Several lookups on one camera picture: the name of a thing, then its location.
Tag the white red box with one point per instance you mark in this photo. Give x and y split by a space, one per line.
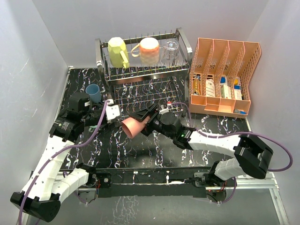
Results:
210 88

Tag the blue small item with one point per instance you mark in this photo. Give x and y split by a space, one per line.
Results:
239 111

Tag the clear glass cup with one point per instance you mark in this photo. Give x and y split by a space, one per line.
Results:
170 53

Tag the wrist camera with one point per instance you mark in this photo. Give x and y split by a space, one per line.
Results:
167 108
112 111

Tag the blue white box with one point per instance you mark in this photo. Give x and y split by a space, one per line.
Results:
237 89

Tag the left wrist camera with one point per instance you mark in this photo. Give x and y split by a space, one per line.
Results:
112 111

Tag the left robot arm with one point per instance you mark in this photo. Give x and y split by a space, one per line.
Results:
75 127

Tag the blue plastic cup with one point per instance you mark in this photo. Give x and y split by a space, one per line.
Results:
94 93

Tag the orange plastic file organizer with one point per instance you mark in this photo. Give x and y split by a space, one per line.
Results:
223 61

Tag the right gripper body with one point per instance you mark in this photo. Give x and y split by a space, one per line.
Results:
155 123

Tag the metal two-tier dish rack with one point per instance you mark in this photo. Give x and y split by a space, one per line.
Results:
140 86

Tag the pink and cream mug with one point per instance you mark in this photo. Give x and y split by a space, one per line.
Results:
147 50

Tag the yellow-green faceted mug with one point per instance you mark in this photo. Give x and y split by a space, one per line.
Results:
118 53

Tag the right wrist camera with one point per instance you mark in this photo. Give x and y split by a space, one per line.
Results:
167 108

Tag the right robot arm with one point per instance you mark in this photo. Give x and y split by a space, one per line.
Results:
249 155

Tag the green ceramic cup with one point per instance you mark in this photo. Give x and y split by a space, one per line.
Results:
92 128

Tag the white green box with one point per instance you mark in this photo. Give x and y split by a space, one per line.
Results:
225 91

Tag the yellow patterned box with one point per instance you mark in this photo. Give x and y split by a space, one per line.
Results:
196 85

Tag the aluminium frame rail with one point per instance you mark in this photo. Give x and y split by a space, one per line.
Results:
107 183

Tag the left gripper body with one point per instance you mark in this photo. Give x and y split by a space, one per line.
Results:
93 117

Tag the pink plastic cup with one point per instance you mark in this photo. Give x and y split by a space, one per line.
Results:
132 127

